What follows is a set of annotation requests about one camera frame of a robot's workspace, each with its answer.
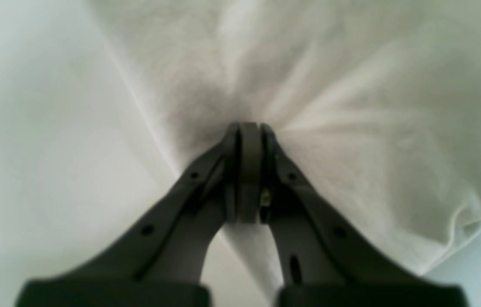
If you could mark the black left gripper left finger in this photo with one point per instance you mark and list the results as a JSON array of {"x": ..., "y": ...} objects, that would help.
[{"x": 158, "y": 262}]

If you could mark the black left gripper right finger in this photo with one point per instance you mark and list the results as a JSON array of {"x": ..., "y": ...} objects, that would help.
[{"x": 325, "y": 261}]

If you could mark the white printed T-shirt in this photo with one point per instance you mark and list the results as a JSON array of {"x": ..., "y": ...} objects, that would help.
[{"x": 377, "y": 101}]

